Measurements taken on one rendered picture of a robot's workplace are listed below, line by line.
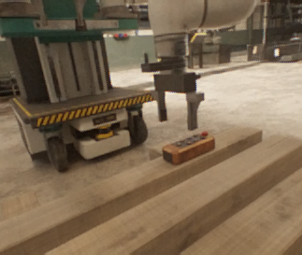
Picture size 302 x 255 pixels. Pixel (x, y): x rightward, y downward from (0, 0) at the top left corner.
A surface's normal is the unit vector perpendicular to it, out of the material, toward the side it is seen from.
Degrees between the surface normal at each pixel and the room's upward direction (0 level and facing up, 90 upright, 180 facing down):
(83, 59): 90
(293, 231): 0
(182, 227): 90
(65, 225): 90
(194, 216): 90
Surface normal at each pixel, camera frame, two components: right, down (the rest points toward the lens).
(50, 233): 0.56, 0.19
